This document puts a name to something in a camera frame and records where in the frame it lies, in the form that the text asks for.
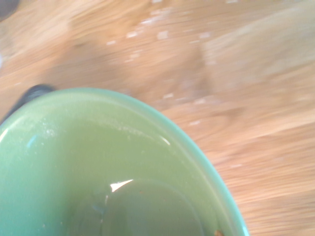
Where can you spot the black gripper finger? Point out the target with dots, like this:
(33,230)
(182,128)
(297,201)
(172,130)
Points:
(32,94)

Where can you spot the green ceramic bowl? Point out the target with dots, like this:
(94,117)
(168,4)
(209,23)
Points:
(98,172)

